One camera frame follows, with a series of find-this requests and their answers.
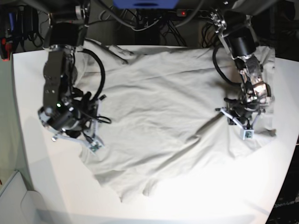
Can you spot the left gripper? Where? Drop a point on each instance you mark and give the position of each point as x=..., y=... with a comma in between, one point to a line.
x=240, y=113

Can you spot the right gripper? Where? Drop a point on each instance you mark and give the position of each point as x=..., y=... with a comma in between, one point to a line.
x=78, y=120

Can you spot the beige t-shirt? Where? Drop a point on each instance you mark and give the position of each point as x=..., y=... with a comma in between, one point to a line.
x=162, y=104

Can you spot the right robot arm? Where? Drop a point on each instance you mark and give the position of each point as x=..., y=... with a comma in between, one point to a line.
x=65, y=36

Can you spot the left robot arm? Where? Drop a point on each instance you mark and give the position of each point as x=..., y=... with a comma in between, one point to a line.
x=232, y=21

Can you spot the red black clamp tool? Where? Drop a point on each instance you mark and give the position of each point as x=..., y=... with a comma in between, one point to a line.
x=5, y=49

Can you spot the white plastic bin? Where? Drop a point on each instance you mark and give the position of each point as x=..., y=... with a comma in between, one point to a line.
x=18, y=205

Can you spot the blue overhead box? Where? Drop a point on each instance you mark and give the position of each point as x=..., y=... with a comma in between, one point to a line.
x=145, y=4

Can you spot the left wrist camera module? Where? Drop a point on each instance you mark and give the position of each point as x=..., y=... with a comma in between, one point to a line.
x=246, y=134

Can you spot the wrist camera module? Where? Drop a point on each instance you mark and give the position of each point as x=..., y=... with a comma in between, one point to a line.
x=95, y=146
x=246, y=134

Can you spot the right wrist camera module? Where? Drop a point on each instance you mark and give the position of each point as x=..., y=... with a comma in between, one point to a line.
x=95, y=146

